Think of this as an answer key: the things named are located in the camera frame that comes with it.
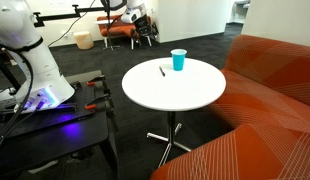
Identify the black workbench table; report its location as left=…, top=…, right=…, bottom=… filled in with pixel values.
left=0, top=69, right=121, bottom=180

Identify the orange patterned sofa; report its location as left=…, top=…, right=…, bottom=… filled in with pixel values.
left=149, top=34, right=310, bottom=180

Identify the small orange lounge sofa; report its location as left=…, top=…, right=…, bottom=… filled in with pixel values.
left=96, top=14, right=153, bottom=39

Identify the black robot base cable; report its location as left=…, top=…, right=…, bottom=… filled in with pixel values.
left=0, top=41, right=35, bottom=155

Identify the white floor object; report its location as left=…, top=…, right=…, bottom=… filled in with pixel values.
left=27, top=159, right=59, bottom=175

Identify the blue plastic cup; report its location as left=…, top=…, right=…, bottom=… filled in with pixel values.
left=170, top=48, right=188, bottom=72

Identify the thin black hanging cable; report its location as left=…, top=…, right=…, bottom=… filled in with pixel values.
left=47, top=0, right=97, bottom=48

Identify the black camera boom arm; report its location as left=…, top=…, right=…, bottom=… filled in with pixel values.
left=34, top=3, right=111, bottom=28

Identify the beige round stool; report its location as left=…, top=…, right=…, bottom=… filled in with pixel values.
left=73, top=30, right=95, bottom=51

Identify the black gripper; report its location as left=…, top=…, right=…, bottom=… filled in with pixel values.
left=134, top=14, right=160, bottom=40

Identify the small white side table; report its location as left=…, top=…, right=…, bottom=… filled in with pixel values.
left=93, top=18, right=121, bottom=52

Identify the orange black spring clamp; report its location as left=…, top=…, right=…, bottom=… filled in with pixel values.
left=85, top=75, right=108, bottom=87
left=84, top=93, right=113, bottom=111

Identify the white round pedestal table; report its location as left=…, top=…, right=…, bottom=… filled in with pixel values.
left=121, top=57, right=227, bottom=169

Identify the black stand post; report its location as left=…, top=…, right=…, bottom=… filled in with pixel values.
left=0, top=49, right=22, bottom=98

